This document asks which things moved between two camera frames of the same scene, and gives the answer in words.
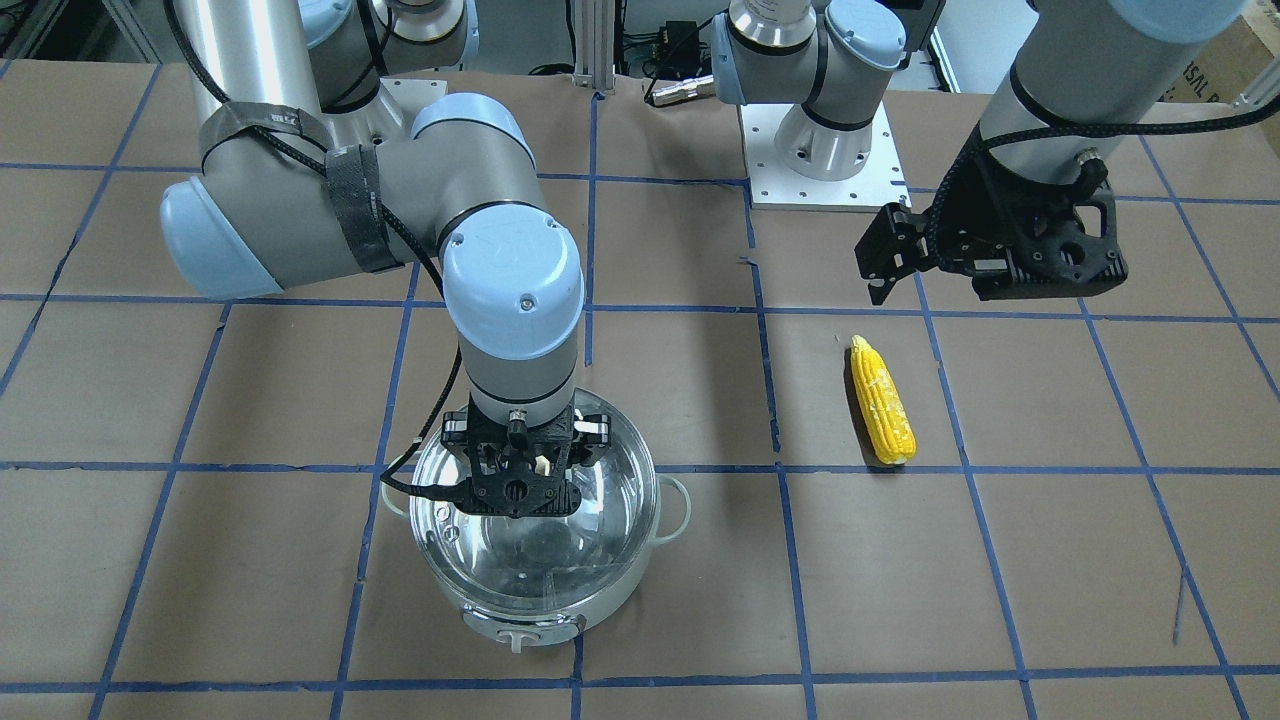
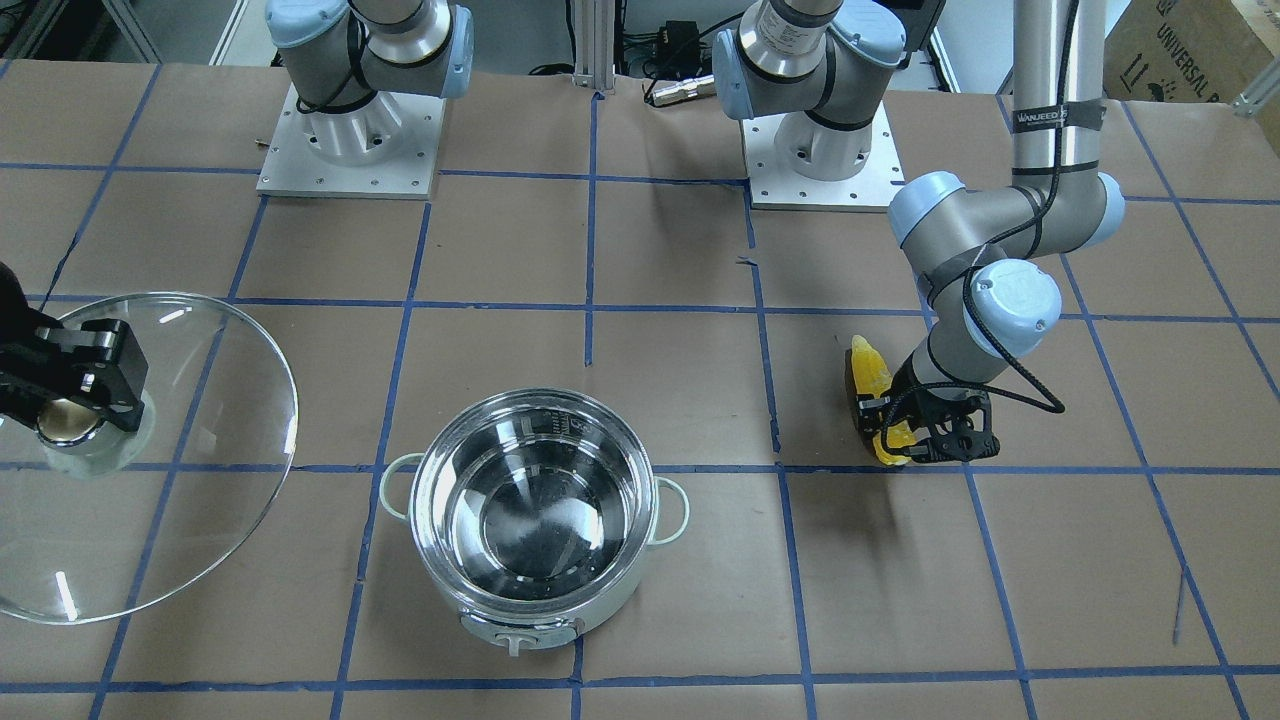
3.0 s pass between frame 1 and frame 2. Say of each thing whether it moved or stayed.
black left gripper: moved
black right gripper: moved
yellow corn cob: stayed
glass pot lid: moved
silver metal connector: stayed
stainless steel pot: stayed
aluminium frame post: stayed
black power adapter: stayed
